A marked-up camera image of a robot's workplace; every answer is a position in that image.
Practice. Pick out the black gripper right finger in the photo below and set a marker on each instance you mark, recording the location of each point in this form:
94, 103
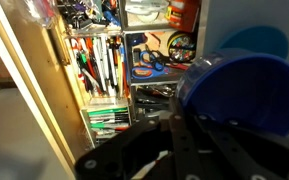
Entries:
207, 150

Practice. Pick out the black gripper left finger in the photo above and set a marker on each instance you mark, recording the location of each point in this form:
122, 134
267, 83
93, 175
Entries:
122, 156

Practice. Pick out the blue plastic cup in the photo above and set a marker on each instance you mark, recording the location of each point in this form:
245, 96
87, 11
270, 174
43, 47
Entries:
235, 84

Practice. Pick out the tray of green markers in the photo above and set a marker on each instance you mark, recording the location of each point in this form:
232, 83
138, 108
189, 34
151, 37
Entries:
104, 122

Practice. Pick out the wooden open drawer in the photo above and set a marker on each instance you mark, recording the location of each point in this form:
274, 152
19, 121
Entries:
57, 76

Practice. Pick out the clear tray of pens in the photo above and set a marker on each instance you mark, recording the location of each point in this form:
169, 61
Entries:
100, 64

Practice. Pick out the round tin of pushpins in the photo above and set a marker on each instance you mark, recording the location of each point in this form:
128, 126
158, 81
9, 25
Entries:
181, 47

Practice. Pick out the blue handled scissors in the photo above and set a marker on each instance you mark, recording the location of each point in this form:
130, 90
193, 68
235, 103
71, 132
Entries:
148, 64

